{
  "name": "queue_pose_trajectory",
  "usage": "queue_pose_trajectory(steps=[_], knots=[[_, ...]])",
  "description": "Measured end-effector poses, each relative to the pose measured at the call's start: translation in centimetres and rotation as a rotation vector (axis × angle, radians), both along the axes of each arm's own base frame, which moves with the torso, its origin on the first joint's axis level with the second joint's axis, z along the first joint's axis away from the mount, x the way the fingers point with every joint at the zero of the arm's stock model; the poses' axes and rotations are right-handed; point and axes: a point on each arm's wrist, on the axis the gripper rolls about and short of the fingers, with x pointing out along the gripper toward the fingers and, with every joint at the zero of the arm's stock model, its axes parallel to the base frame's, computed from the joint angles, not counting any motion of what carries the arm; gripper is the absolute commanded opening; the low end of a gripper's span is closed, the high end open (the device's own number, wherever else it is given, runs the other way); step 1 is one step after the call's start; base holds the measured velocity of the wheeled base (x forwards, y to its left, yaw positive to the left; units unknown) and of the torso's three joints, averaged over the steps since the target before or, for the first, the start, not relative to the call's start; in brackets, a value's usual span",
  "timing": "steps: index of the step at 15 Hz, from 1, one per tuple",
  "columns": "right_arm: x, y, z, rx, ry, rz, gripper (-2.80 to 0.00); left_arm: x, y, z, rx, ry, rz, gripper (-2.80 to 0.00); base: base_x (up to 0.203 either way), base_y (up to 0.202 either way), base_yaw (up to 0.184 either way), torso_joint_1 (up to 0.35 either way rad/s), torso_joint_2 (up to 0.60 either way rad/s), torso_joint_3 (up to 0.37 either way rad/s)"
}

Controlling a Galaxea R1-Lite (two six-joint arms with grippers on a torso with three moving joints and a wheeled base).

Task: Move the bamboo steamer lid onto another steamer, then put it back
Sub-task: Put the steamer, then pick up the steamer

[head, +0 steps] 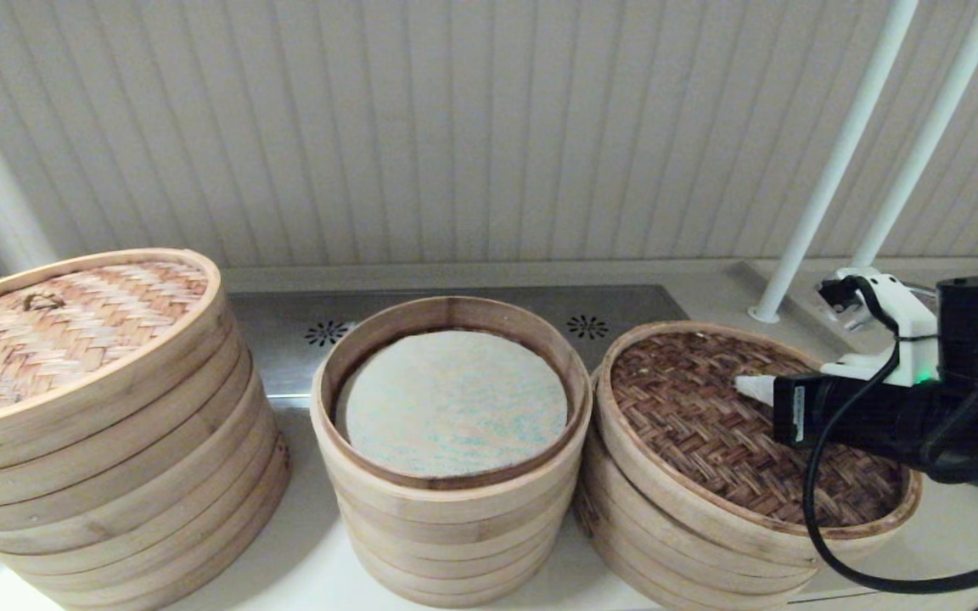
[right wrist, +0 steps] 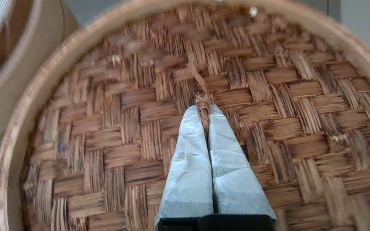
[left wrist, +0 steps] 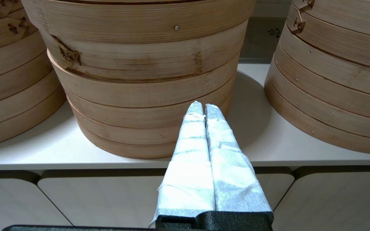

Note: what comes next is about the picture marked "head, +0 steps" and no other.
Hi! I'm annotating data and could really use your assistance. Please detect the dark woven bamboo lid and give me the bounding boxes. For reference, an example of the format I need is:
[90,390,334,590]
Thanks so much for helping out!
[595,320,924,568]

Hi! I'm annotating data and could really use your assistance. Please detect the stainless steel vent plate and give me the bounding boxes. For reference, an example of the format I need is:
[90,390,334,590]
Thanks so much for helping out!
[228,284,690,410]

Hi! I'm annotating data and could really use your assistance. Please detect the large bamboo steamer stack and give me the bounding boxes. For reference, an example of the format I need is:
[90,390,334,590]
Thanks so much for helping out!
[0,339,292,611]

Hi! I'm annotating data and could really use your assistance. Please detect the long black cable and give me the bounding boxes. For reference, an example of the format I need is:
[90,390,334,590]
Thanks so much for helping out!
[801,276,978,595]

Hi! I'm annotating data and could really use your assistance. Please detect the short black cable loop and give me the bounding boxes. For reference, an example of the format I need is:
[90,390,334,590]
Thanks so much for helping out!
[920,382,978,486]

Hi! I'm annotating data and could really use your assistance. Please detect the light woven bamboo steamer lid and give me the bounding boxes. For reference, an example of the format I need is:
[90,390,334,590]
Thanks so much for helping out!
[0,248,224,478]

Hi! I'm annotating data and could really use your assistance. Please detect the white steamer liner cloth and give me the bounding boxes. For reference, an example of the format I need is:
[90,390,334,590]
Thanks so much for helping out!
[336,329,570,479]

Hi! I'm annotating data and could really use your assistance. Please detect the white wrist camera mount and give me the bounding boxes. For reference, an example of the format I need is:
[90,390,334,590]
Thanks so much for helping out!
[818,267,941,388]

